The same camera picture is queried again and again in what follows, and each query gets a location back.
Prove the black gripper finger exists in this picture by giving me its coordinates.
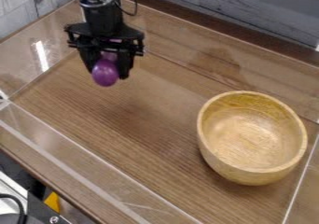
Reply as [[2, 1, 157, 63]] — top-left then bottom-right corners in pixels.
[[117, 49, 134, 79], [78, 47, 100, 73]]

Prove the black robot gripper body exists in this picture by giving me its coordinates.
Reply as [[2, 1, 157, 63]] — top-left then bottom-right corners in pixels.
[[65, 0, 144, 56]]

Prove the purple toy eggplant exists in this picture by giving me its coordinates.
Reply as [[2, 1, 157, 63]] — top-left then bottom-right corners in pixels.
[[92, 52, 120, 87]]

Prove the brown wooden bowl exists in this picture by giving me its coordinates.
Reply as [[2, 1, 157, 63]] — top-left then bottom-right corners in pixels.
[[197, 91, 308, 186]]

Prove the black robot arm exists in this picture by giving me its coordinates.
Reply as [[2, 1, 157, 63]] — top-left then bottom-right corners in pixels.
[[64, 0, 144, 86]]

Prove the clear acrylic table barrier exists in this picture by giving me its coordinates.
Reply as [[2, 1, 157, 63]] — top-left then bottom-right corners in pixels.
[[0, 91, 204, 224]]

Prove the black cable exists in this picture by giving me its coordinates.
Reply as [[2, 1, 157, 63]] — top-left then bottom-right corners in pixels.
[[0, 193, 28, 224]]

